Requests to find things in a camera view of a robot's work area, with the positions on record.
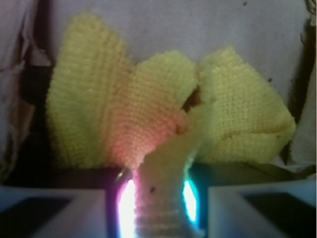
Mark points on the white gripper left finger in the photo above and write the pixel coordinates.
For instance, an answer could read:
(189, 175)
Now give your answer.
(95, 203)

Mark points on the yellow terry cloth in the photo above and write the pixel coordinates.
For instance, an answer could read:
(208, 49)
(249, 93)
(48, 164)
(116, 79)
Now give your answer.
(157, 117)

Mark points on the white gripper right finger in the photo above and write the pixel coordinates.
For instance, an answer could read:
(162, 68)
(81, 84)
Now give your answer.
(241, 200)

